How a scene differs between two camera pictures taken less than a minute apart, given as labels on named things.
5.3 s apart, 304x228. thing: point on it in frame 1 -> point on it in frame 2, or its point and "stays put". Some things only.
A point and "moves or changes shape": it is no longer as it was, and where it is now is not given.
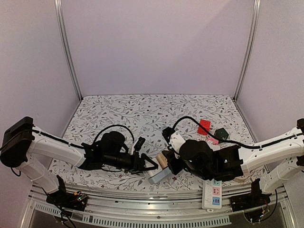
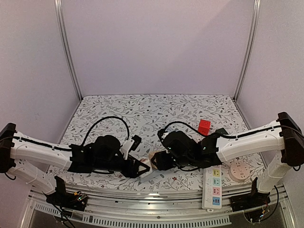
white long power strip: x=211 y=195 stays put
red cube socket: x=206 y=124 stays put
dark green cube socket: x=221 y=133 stays put
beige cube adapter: x=162 y=160 moves or changes shape
